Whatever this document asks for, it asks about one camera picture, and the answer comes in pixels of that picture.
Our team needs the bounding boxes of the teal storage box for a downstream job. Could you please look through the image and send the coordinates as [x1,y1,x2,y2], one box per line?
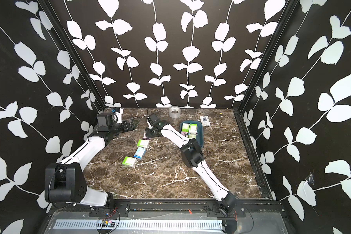
[179,121,204,147]

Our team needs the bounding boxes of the blue tissue pack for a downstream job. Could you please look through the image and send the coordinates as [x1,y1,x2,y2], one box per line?
[134,147,147,160]

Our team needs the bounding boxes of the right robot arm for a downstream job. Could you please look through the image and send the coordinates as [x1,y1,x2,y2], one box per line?
[145,115,237,216]

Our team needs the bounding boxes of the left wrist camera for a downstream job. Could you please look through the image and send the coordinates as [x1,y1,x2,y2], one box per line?
[97,107,123,126]

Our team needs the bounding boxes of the pink kuromi tissue pack top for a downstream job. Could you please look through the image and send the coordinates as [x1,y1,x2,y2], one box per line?
[143,133,150,140]

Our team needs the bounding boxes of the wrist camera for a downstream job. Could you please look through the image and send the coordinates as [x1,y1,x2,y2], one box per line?
[97,107,123,126]
[147,114,160,128]

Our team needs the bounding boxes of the white perforated strip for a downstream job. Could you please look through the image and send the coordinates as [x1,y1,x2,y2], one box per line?
[52,219,224,231]

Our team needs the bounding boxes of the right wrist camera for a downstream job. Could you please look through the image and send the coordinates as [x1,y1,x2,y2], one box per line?
[147,114,160,128]

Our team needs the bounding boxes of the black front rail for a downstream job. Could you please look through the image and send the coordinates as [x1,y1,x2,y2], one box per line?
[50,199,287,219]

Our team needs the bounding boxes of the small circuit board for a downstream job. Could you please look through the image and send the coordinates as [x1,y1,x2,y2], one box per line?
[97,220,116,229]

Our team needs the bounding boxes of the clear tape roll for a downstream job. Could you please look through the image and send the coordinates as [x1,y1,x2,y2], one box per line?
[168,106,181,119]

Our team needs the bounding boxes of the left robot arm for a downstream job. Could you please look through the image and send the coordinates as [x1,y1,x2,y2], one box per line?
[44,119,139,208]

